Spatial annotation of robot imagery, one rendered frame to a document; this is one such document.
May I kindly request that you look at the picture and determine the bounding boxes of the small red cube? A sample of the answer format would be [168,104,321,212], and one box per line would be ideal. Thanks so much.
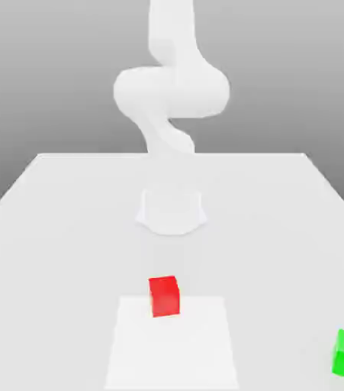
[147,275,181,318]

